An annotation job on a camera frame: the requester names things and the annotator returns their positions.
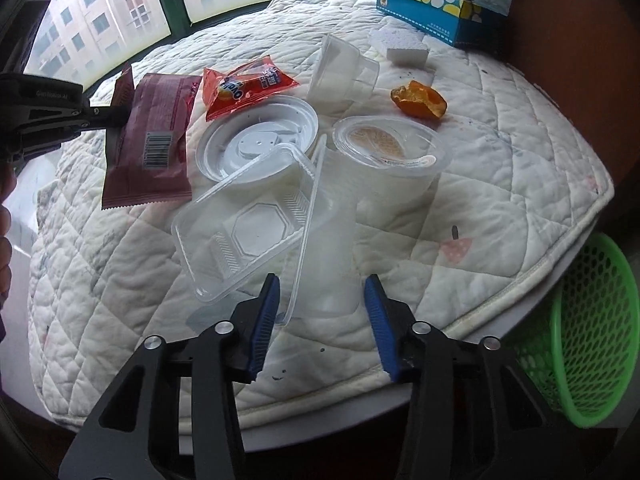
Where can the blue spotted tissue box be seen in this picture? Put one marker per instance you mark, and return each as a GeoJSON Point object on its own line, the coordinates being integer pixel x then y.
{"type": "Point", "coordinates": [440, 15]}

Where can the round white plastic lid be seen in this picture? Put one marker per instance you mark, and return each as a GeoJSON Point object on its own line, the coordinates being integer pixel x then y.
{"type": "Point", "coordinates": [255, 132]}

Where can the brown wooden panel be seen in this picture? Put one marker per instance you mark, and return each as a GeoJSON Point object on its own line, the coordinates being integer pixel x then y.
{"type": "Point", "coordinates": [575, 50]}

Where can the white foam block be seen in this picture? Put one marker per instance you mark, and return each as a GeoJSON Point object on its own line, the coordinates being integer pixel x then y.
{"type": "Point", "coordinates": [400, 47]}

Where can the white quilted mat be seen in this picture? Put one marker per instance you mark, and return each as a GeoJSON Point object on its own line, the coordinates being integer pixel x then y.
{"type": "Point", "coordinates": [500, 185]}

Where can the clear rectangular plastic container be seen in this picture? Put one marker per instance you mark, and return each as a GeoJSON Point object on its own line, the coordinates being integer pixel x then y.
{"type": "Point", "coordinates": [250, 220]}

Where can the lidded clear pudding cup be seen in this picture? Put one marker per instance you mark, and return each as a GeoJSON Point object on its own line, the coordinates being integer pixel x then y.
{"type": "Point", "coordinates": [395, 180]}

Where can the green plastic mesh basket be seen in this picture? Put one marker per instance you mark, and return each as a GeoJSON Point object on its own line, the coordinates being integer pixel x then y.
{"type": "Point", "coordinates": [595, 340]}

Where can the frosted square-rim plastic cup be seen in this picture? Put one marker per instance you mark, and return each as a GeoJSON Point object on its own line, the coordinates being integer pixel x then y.
{"type": "Point", "coordinates": [340, 70]}

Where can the beige apartment building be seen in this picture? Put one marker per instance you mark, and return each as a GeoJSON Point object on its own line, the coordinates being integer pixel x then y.
{"type": "Point", "coordinates": [100, 10]}

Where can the tall clear plastic cup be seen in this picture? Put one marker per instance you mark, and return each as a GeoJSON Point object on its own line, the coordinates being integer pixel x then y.
{"type": "Point", "coordinates": [331, 240]}

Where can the person's left hand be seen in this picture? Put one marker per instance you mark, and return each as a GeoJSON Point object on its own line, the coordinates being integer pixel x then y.
{"type": "Point", "coordinates": [4, 255]}

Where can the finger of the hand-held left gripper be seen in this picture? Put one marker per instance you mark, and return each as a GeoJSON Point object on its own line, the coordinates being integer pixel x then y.
{"type": "Point", "coordinates": [107, 116]}

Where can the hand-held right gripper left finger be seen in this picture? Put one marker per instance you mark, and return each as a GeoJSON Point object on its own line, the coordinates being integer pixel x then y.
{"type": "Point", "coordinates": [264, 320]}

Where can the orange-red snack packet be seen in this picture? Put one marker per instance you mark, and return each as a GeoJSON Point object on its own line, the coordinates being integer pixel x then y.
{"type": "Point", "coordinates": [240, 87]}

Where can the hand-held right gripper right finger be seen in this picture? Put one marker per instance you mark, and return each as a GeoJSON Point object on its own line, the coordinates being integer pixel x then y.
{"type": "Point", "coordinates": [380, 320]}

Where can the orange peel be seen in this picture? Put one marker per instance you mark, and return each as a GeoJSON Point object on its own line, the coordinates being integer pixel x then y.
{"type": "Point", "coordinates": [417, 99]}

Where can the maroon snack wrapper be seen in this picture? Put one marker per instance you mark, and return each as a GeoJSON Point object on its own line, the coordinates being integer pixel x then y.
{"type": "Point", "coordinates": [150, 120]}

